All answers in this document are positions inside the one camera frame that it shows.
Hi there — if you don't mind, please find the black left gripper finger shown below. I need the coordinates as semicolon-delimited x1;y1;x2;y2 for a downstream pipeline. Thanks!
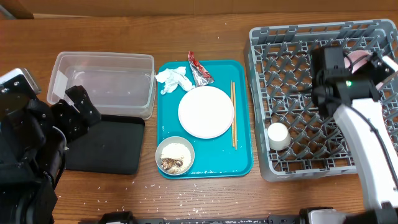
51;100;90;142
65;85;101;126

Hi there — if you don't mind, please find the white paper cup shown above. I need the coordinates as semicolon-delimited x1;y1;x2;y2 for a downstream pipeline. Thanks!
267;123;291;151

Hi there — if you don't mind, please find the large pink plate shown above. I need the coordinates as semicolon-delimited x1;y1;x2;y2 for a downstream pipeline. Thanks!
178;86;232;139

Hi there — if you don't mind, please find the wooden chopstick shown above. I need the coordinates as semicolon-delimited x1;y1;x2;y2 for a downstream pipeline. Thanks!
230;80;234;148
231;82;237;150

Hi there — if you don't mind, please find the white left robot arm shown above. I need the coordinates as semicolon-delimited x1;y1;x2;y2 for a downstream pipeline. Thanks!
1;86;101;223

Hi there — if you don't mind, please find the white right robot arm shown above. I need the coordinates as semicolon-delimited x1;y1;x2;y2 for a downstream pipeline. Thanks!
300;46;397;223

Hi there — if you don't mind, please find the grey dishwasher rack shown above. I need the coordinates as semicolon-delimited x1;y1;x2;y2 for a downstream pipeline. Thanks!
244;19;397;182

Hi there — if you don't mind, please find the clear plastic container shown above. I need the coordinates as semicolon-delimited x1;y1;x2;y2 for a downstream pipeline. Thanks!
47;52;156;120

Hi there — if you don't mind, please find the black plastic tray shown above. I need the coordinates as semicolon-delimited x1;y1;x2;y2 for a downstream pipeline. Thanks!
65;114;145;175

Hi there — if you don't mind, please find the crumpled white tissue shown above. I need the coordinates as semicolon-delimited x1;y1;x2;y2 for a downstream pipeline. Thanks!
155;67;195;95

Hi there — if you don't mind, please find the grey bowl with rice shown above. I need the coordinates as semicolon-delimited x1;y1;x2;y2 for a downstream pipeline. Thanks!
155;136;195;176

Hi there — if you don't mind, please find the red foil wrapper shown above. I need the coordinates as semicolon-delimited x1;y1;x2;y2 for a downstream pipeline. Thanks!
188;51;214;87

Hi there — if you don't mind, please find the black rail at bottom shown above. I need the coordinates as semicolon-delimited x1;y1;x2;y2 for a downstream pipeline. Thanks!
97;207;397;224

